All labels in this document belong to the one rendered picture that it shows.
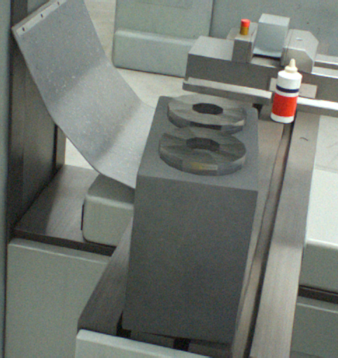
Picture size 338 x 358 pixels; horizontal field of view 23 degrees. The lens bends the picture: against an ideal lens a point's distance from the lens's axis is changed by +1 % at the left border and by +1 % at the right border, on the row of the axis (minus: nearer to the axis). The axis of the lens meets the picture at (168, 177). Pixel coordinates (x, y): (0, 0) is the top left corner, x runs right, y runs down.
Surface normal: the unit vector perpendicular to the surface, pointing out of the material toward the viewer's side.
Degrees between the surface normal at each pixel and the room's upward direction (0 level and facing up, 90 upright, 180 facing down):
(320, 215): 0
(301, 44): 0
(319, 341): 90
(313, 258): 90
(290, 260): 0
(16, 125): 90
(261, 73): 90
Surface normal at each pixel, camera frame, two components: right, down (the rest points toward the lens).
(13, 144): 0.97, 0.18
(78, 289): -0.21, 0.42
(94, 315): 0.11, -0.89
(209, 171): 0.11, 0.46
